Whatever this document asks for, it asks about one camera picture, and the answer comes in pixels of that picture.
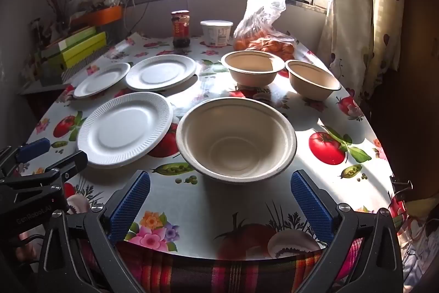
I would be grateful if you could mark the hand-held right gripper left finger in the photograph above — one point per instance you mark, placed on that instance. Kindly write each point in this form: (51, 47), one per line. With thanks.
(130, 207)

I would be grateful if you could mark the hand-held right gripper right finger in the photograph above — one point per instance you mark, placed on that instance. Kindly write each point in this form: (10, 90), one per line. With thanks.
(310, 207)

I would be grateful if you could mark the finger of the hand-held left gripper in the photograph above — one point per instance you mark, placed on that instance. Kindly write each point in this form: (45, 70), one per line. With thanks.
(32, 149)
(70, 164)

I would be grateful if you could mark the white foam plate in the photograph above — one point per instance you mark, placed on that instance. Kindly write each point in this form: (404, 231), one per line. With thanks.
(99, 80)
(159, 73)
(120, 131)

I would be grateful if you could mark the beige paper bowl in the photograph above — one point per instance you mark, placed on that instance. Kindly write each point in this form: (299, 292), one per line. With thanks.
(236, 142)
(252, 64)
(310, 80)

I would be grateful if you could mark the fruit print tablecloth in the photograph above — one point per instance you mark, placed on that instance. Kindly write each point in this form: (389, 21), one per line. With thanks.
(209, 207)

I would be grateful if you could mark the black binder clip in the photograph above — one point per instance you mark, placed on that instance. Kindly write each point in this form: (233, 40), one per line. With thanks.
(400, 186)

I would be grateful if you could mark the black and white striped box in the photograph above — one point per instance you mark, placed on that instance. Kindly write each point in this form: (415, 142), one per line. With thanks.
(80, 68)

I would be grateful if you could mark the plaid striped cloth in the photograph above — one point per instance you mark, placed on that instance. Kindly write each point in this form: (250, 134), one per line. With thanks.
(219, 274)

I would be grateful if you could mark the yellow-green box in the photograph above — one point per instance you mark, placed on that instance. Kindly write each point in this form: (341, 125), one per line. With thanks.
(85, 49)

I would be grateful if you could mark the pale green box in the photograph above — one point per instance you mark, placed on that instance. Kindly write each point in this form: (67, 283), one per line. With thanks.
(72, 37)

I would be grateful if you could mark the orange plastic tray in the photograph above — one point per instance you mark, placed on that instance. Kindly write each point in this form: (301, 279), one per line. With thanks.
(99, 16)

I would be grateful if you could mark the pile of small oranges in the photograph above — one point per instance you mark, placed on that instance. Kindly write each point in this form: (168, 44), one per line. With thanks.
(271, 46)

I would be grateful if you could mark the red label sauce jar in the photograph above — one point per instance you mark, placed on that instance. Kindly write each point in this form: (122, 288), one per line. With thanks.
(180, 27)

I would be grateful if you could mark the brown wooden cabinet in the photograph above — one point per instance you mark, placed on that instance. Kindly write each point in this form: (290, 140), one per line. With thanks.
(423, 56)

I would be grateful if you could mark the white plastic tub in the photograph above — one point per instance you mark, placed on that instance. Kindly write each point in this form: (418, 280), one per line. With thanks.
(216, 32)

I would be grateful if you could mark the clear plastic bag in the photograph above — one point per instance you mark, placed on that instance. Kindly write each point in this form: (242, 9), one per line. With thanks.
(264, 11)

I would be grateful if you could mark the cream curtain with purple print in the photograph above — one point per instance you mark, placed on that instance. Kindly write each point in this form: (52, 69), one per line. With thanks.
(356, 4)

